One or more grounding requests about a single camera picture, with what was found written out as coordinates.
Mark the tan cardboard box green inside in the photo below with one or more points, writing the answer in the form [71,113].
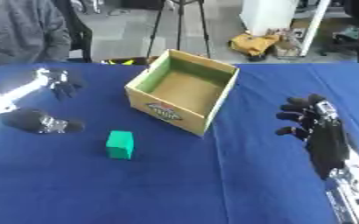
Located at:
[187,90]

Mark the person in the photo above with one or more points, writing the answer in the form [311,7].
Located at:
[27,32]

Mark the green block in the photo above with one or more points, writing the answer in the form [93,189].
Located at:
[119,145]

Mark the black and yellow bag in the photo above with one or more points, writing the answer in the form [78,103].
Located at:
[129,61]

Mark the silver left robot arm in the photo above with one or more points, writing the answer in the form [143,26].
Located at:
[9,97]

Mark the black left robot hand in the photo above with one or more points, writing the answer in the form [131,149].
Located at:
[29,119]

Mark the black tripod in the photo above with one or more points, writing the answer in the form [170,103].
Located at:
[179,23]

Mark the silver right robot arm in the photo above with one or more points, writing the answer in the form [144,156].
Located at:
[353,192]

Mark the white cabinet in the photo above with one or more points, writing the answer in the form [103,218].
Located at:
[267,14]

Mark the white slanted post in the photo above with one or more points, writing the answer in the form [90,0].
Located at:
[313,29]

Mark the brown patterned bag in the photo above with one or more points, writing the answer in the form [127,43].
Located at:
[287,43]

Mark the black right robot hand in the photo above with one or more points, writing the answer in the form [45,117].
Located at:
[326,145]

